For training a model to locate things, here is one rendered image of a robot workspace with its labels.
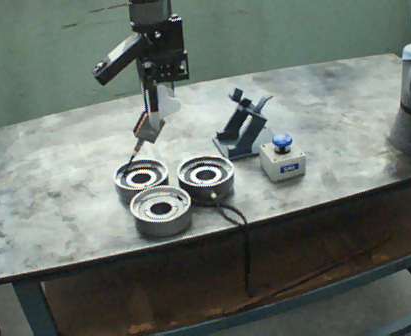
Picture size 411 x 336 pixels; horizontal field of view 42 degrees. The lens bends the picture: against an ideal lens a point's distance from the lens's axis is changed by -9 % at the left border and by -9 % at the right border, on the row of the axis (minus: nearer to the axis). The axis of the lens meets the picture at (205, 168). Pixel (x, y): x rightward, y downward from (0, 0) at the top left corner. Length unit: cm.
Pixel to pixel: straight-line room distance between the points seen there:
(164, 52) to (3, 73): 172
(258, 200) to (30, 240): 43
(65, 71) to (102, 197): 160
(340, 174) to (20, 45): 180
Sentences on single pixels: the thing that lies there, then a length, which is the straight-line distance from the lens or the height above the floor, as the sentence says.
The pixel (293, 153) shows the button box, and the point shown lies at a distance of 113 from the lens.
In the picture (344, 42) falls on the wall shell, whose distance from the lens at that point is 309.
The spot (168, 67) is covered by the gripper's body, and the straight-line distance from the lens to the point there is 103.
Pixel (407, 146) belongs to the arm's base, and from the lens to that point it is 124.
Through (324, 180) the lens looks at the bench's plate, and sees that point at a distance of 114.
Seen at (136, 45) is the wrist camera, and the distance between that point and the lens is 100.
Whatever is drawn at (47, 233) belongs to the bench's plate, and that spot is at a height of 80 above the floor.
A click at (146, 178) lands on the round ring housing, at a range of 114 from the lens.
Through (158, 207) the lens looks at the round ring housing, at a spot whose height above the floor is 82.
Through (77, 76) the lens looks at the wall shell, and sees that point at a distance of 270.
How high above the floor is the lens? 144
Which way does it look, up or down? 33 degrees down
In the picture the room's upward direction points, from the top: 5 degrees counter-clockwise
